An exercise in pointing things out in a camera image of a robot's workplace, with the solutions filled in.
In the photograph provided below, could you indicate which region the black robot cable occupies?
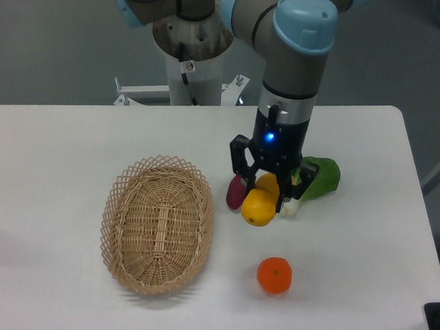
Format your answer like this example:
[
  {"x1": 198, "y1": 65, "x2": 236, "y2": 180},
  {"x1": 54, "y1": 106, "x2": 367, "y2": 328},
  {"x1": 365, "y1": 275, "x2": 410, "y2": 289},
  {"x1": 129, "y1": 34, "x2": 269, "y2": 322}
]
[{"x1": 175, "y1": 41, "x2": 203, "y2": 107}]

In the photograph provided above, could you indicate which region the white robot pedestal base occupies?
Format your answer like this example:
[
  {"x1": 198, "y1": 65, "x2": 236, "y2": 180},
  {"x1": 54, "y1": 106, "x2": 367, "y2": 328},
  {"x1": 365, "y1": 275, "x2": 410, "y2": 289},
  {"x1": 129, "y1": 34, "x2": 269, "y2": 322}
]
[{"x1": 113, "y1": 4, "x2": 254, "y2": 114}]

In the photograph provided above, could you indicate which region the orange tangerine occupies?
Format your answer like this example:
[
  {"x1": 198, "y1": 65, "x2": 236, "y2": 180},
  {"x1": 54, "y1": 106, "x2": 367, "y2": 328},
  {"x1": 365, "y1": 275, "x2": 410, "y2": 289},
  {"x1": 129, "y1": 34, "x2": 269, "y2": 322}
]
[{"x1": 257, "y1": 257, "x2": 292, "y2": 295}]

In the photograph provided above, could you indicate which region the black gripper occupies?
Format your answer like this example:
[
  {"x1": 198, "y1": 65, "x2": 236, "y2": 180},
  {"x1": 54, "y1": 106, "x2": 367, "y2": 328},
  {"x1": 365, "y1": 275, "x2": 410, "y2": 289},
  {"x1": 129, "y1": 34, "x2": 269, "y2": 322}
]
[{"x1": 229, "y1": 109, "x2": 320, "y2": 214}]

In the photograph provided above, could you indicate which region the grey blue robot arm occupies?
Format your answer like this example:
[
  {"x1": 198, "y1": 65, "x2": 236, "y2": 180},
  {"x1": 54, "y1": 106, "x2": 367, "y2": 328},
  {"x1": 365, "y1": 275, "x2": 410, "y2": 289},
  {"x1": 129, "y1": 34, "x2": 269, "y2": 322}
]
[{"x1": 116, "y1": 0, "x2": 367, "y2": 208}]

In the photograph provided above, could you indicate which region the woven wicker basket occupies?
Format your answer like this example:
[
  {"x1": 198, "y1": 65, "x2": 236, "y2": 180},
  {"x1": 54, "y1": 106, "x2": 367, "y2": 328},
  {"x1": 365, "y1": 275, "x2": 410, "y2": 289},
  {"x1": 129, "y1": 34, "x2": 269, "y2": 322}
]
[{"x1": 100, "y1": 155, "x2": 214, "y2": 296}]

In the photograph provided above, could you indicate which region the purple sweet potato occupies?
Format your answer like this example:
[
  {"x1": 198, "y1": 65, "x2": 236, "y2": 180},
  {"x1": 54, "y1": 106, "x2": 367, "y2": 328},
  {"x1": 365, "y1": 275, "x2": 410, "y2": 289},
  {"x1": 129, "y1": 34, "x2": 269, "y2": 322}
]
[{"x1": 225, "y1": 174, "x2": 246, "y2": 210}]

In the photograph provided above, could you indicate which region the yellow mango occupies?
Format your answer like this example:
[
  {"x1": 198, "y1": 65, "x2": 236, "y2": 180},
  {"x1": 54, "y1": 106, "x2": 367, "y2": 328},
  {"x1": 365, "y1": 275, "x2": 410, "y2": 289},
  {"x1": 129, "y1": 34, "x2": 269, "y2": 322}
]
[{"x1": 240, "y1": 172, "x2": 280, "y2": 227}]

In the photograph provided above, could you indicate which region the green leafy bok choy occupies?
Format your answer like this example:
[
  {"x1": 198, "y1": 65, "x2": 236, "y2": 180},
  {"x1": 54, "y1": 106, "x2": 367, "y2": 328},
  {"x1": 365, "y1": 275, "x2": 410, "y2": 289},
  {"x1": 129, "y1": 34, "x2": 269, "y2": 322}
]
[{"x1": 280, "y1": 156, "x2": 341, "y2": 218}]

